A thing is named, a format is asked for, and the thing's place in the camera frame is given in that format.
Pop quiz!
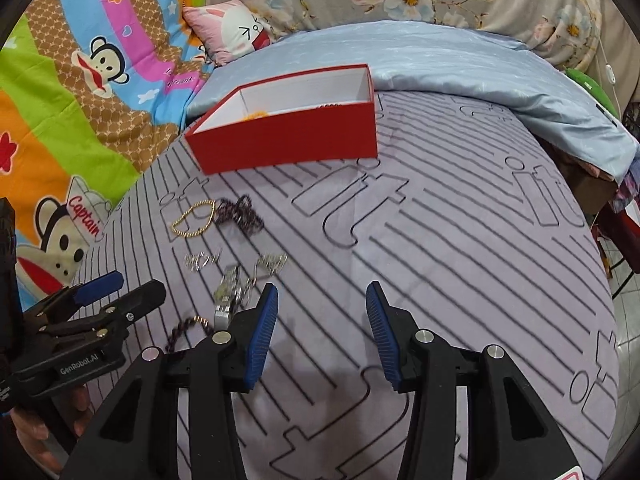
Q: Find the twisted dark rope bracelet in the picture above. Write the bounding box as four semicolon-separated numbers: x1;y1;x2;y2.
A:
164;314;214;354

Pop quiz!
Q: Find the silver filigree earring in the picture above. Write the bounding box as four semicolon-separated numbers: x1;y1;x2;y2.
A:
184;250;221;272
244;254;288;294

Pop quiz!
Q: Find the silver wrist watch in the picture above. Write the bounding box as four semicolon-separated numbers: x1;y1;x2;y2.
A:
214;264;243;332

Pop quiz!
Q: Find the gold chain bracelet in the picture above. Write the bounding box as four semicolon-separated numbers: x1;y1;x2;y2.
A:
169;199;217;239

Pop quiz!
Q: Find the dark beaded bracelet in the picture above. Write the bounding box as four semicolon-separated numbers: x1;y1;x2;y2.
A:
214;194;266;236

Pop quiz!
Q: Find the person's left hand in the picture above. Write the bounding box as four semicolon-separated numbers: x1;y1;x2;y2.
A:
10;385;92;478

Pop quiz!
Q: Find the grey striped bed sheet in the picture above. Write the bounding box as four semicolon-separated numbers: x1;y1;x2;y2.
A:
76;92;618;479

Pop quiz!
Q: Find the colourful monkey cartoon blanket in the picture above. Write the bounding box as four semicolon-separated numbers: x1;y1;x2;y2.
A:
1;0;212;307

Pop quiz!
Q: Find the pink cartoon cushion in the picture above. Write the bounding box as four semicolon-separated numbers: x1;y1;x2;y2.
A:
182;0;271;66

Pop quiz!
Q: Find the red cardboard box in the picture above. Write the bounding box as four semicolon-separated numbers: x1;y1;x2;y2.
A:
183;64;378;174

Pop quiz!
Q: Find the green plastic object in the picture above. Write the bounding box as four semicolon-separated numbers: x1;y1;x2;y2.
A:
565;68;620;119

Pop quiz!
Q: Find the light blue pillow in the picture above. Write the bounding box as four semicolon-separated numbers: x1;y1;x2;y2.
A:
186;21;639;181

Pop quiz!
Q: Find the white cord with switch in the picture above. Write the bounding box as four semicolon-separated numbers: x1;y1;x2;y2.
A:
598;34;624;116

